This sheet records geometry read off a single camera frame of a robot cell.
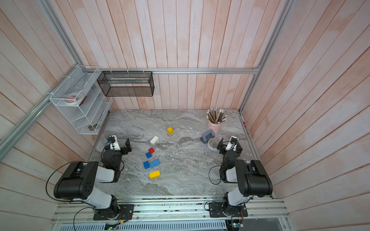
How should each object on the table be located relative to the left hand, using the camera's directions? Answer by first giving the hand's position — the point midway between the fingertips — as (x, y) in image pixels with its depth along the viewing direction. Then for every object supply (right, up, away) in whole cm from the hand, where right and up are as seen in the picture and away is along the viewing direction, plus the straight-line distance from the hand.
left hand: (122, 140), depth 91 cm
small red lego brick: (+18, -7, +4) cm, 20 cm away
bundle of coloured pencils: (+63, +16, +11) cm, 66 cm away
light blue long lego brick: (+21, -14, -1) cm, 26 cm away
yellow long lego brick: (+22, -20, -6) cm, 30 cm away
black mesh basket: (-4, +41, +15) cm, 44 cm away
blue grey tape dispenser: (+58, +3, +10) cm, 59 cm away
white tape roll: (+61, -3, +10) cm, 62 cm away
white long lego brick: (+19, -1, +9) cm, 21 cm away
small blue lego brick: (+17, -10, +2) cm, 19 cm away
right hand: (+70, +1, -2) cm, 70 cm away
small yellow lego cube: (+30, +6, +13) cm, 33 cm away
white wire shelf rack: (-14, +15, -13) cm, 24 cm away
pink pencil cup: (+63, +8, +9) cm, 64 cm away
